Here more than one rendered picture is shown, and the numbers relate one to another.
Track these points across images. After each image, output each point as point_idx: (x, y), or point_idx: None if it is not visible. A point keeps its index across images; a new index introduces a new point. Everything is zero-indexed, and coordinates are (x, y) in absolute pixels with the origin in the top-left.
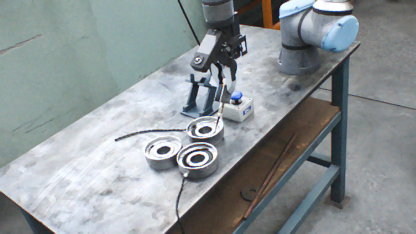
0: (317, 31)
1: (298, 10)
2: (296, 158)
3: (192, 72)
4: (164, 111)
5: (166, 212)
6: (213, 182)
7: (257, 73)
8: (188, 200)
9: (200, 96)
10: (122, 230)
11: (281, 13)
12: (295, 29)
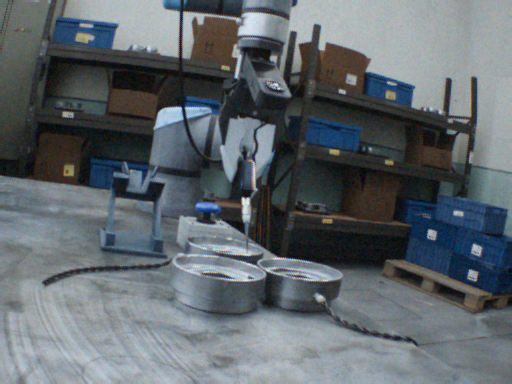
0: (246, 138)
1: (203, 112)
2: None
3: (19, 208)
4: (63, 246)
5: (382, 344)
6: (353, 307)
7: (128, 215)
8: (374, 327)
9: (92, 232)
10: (390, 382)
11: (175, 116)
12: (201, 139)
